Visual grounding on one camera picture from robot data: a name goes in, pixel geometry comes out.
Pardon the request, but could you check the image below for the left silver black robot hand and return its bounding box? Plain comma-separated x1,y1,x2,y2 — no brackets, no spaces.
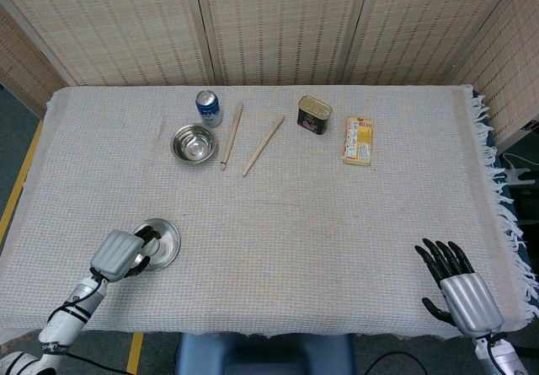
89,225,162,283

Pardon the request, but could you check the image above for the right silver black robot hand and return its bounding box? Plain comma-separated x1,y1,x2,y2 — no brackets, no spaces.
414,238,505,337

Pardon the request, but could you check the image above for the steel plate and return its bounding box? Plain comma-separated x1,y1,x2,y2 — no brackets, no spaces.
131,217,182,272

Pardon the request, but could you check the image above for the stainless steel bowl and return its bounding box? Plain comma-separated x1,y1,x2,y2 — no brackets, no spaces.
169,123,219,164

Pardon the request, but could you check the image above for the wooden drumstick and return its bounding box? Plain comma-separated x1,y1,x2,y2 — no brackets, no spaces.
220,101,245,171
242,115,286,178

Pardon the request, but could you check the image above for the blue drink can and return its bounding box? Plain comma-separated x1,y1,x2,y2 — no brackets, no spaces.
195,89,223,129

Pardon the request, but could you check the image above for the blue padded chair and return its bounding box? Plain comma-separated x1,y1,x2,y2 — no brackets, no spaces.
174,332,355,375

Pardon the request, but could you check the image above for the beige waffle weave tablecloth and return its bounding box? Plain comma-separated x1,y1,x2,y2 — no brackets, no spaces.
0,83,539,342

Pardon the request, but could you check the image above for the yellow food packet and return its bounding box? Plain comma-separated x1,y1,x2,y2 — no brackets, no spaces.
341,115,375,167

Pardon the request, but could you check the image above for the black luncheon meat tin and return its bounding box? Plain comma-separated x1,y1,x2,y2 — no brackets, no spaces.
296,94,333,136

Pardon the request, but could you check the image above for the bamboo folding screen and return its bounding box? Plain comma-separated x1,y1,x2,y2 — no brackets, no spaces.
0,0,539,155

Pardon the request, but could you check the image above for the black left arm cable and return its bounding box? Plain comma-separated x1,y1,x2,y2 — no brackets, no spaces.
45,267,140,375

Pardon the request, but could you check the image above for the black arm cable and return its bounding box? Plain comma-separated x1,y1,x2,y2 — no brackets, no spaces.
483,335,506,375
45,267,140,375

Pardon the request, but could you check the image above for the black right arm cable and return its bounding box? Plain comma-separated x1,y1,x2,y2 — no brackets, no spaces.
483,335,506,375

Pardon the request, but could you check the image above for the black floor cable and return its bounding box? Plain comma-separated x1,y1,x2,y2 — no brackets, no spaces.
366,351,427,375

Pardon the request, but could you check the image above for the white metal bracket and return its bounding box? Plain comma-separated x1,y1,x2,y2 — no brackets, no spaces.
503,153,539,187

